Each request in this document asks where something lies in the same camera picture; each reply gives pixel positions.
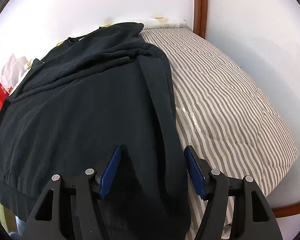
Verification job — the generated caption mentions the white plastic bag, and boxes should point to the white plastic bag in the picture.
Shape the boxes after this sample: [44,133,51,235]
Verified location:
[0,53,33,98]

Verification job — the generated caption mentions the striped grey mattress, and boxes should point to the striped grey mattress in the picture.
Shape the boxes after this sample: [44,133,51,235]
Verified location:
[139,26,298,240]

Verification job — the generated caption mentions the brown wooden door frame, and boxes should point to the brown wooden door frame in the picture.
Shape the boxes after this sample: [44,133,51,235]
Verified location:
[193,0,209,39]

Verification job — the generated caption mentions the brown wooden baseboard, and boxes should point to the brown wooden baseboard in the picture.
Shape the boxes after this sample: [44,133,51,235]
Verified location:
[272,200,300,218]

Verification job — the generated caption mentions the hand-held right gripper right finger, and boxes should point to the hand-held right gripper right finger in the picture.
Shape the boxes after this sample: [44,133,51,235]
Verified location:
[184,145,277,240]

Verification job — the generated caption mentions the rolled printed white cloth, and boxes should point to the rolled printed white cloth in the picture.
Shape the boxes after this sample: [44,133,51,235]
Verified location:
[100,17,188,30]

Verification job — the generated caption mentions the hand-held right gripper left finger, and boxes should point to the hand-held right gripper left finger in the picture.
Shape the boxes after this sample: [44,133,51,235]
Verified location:
[25,145,122,240]

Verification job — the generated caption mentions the black sweatshirt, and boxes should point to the black sweatshirt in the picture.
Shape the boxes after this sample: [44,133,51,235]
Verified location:
[0,22,192,240]

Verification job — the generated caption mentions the wooden nightstand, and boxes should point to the wooden nightstand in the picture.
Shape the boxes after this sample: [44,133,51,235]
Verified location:
[0,200,18,233]

